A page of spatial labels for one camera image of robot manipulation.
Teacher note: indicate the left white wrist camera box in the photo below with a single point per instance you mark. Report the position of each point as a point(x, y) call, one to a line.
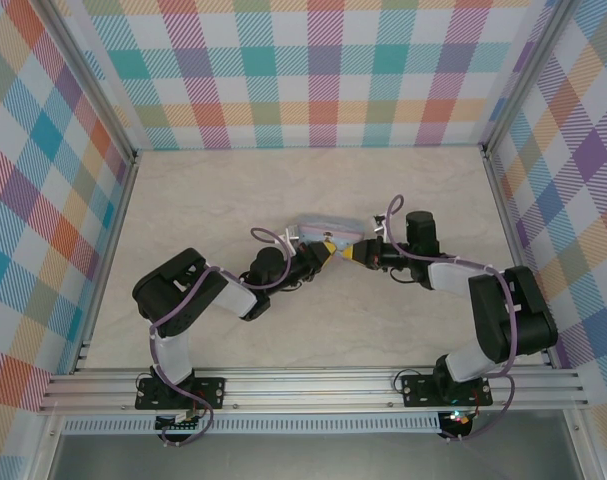
point(293, 235)

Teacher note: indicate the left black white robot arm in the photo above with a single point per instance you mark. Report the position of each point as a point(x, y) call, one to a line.
point(178, 285)

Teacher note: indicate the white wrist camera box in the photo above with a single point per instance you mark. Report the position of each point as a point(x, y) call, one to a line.
point(381, 223)
point(293, 235)

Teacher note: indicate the aluminium corner post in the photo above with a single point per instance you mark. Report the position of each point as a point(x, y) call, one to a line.
point(90, 80)
point(525, 80)

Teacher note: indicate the grey metal shelf panel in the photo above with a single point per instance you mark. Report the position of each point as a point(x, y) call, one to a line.
point(308, 457)

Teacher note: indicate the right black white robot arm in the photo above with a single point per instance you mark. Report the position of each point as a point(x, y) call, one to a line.
point(523, 315)

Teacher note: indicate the wide aluminium base rail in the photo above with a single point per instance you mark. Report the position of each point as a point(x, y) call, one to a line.
point(308, 390)

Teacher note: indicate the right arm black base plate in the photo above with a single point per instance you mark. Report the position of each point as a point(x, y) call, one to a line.
point(420, 390)

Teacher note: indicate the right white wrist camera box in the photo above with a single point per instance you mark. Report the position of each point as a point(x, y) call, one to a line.
point(381, 223)

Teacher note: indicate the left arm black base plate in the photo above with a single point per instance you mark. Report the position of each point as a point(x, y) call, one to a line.
point(208, 392)

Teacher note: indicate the aluminium side rail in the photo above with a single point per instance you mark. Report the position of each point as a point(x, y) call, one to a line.
point(508, 220)
point(115, 240)

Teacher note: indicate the light blue cartoon tin box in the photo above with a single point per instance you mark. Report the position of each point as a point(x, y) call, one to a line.
point(333, 225)

